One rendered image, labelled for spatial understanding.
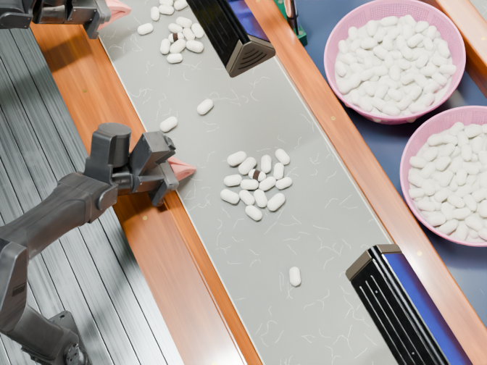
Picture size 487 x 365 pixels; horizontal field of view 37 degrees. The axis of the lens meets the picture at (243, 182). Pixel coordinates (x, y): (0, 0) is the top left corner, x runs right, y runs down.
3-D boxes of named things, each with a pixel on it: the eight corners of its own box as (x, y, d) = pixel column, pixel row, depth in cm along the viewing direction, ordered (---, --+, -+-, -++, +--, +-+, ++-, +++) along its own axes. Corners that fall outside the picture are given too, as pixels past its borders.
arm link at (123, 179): (123, 150, 130) (88, 155, 126) (139, 164, 126) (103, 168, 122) (119, 185, 133) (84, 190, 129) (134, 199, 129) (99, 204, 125)
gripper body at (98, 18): (89, -21, 142) (54, -23, 138) (109, 16, 138) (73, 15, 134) (80, 3, 147) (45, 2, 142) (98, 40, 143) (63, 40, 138)
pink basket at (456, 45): (404, 164, 141) (406, 145, 132) (299, 91, 150) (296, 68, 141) (487, 69, 145) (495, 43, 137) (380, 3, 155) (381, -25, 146)
